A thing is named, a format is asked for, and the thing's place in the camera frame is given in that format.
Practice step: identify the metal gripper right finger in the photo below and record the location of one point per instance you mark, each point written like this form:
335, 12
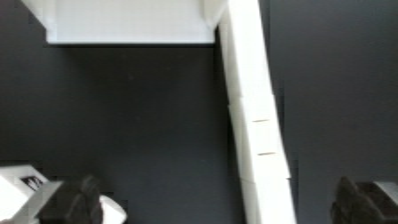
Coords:
366, 202

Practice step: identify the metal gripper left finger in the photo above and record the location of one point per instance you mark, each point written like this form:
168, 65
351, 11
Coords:
64, 204

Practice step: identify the white drawer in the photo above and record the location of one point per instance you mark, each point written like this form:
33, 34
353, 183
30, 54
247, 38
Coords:
21, 180

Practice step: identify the white drawer cabinet box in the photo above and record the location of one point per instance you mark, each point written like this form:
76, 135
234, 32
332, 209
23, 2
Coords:
128, 21

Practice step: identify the white front fence rail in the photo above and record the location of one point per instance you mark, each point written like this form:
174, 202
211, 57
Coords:
263, 168

